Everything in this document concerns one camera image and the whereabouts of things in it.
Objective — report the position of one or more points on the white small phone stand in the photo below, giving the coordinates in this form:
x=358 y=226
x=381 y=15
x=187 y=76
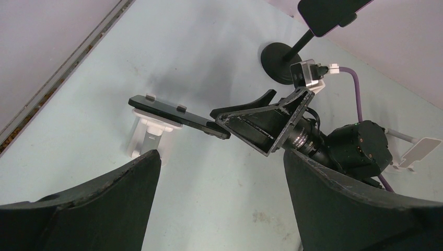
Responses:
x=152 y=132

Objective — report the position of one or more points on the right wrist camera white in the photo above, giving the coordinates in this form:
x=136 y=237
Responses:
x=305 y=74

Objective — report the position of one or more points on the phone on tall stand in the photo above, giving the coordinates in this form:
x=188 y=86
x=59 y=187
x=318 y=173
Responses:
x=322 y=16

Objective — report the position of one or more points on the black round-base phone stand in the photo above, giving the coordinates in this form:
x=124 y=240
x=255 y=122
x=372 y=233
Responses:
x=277 y=57

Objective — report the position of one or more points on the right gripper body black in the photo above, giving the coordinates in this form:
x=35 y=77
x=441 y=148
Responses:
x=307 y=140

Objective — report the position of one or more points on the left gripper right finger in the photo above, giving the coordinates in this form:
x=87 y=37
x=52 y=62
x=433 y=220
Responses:
x=336 y=212

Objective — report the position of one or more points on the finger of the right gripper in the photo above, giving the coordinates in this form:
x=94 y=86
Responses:
x=266 y=129
x=262 y=101

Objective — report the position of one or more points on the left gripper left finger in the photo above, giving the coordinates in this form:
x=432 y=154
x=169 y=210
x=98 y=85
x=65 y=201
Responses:
x=109 y=212

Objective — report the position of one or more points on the white folding phone stand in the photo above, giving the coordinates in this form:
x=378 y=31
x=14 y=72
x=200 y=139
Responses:
x=419 y=150

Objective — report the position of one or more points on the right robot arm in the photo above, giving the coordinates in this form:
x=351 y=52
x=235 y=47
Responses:
x=358 y=150

